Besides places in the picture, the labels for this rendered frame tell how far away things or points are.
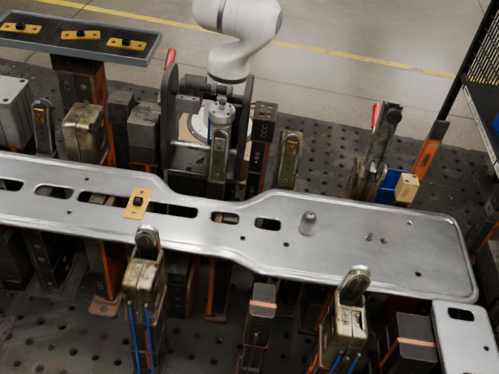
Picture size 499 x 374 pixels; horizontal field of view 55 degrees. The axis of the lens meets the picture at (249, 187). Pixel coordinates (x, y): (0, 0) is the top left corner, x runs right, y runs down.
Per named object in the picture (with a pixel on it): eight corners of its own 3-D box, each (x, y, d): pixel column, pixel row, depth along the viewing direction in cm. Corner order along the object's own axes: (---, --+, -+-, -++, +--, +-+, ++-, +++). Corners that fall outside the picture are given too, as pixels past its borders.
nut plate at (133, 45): (105, 46, 106) (105, 41, 105) (111, 38, 109) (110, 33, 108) (142, 51, 106) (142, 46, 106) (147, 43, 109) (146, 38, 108)
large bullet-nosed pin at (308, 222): (296, 239, 95) (302, 217, 90) (297, 227, 97) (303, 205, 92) (312, 241, 95) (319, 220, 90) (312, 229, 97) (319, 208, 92)
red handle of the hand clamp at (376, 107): (363, 170, 99) (370, 100, 103) (360, 173, 101) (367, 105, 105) (383, 173, 99) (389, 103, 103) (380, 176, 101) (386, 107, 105)
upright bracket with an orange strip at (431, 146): (365, 272, 126) (436, 121, 91) (365, 268, 127) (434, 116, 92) (376, 274, 126) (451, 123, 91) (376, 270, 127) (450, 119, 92)
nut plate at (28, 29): (-2, 31, 106) (-3, 26, 105) (4, 23, 109) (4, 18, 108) (37, 34, 107) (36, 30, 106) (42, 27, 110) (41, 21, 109)
